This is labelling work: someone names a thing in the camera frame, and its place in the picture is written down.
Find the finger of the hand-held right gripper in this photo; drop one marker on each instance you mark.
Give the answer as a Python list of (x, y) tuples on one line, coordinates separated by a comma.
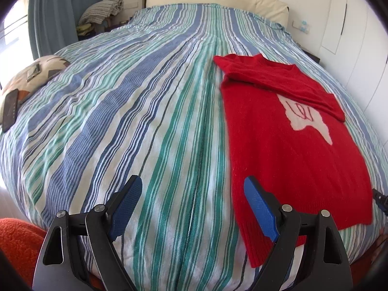
[(380, 200)]

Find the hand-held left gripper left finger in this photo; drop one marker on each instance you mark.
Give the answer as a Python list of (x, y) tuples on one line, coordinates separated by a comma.
[(127, 206)]

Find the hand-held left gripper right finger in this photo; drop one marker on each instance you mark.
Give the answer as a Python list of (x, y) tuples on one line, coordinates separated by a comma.
[(262, 209)]

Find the red knitted sweater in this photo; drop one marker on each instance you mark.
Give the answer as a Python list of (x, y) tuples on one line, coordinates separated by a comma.
[(288, 157)]

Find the blue green striped bedspread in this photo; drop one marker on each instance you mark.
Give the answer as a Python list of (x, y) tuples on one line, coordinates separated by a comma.
[(136, 112)]

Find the orange fluffy cloth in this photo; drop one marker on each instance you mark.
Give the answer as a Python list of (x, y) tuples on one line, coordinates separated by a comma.
[(21, 245)]

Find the black remote control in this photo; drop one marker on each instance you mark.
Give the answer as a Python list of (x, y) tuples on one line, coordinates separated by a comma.
[(10, 109)]

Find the beige patterned pillow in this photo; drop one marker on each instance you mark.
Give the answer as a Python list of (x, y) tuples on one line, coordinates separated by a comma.
[(45, 66)]

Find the white wardrobe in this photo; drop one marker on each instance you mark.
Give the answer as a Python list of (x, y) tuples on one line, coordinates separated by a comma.
[(354, 36)]

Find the dark nightstand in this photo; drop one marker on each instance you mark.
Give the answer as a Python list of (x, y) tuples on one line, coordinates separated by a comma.
[(103, 31)]

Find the yellow green cloth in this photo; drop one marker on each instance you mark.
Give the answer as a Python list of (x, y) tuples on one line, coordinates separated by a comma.
[(84, 29)]

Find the folded striped cloth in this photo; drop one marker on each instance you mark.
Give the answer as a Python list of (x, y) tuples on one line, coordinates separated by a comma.
[(100, 10)]

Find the teal curtain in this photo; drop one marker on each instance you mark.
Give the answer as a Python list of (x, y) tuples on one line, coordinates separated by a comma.
[(51, 12)]

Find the metal window railing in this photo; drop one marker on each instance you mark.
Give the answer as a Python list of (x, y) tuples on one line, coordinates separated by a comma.
[(13, 28)]

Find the wall socket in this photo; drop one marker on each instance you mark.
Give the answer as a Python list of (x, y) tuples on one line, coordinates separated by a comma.
[(301, 26)]

